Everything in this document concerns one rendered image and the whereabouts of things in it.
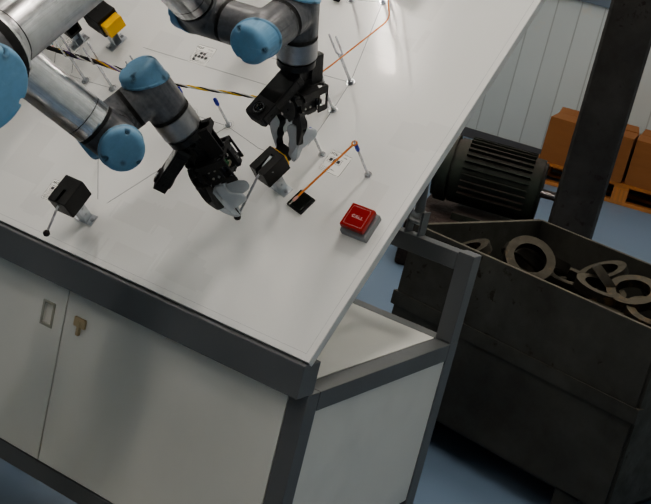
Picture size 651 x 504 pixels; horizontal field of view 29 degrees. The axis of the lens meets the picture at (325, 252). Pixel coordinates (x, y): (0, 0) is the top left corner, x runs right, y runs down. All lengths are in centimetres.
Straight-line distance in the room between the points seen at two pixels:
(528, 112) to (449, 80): 852
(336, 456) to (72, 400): 56
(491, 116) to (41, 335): 868
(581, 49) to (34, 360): 861
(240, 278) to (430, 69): 57
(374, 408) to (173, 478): 42
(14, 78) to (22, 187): 111
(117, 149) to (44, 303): 66
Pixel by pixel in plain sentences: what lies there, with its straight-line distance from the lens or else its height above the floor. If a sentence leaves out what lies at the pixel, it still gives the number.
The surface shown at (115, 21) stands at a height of 129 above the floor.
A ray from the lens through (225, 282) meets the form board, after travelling 233.
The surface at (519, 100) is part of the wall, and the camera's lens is 1099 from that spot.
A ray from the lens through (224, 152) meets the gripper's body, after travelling 224.
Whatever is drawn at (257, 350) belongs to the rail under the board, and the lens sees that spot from 224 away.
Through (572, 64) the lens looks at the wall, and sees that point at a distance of 1089.
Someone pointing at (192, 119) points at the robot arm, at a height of 122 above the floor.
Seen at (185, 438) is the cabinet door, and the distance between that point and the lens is 243.
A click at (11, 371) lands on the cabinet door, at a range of 272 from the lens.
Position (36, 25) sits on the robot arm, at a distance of 162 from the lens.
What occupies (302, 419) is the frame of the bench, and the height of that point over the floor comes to 75.
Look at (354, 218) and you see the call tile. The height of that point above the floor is 110.
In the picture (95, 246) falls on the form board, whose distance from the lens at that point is 249.
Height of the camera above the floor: 163
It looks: 15 degrees down
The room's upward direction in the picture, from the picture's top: 14 degrees clockwise
